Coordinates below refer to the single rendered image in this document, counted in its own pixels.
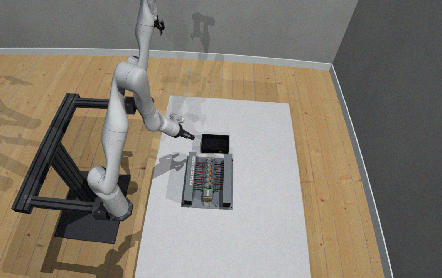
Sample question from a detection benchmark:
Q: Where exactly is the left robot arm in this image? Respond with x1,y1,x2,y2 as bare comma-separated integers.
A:
126,0,158,71

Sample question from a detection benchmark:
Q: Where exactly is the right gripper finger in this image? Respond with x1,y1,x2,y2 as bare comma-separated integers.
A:
180,130,195,140

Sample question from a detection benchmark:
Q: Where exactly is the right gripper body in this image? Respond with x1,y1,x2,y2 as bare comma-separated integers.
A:
173,124,186,138

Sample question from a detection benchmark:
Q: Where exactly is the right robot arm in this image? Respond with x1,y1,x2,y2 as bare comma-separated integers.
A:
87,61,185,217

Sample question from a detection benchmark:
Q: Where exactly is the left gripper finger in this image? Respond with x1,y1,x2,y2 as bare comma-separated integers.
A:
154,20,165,35

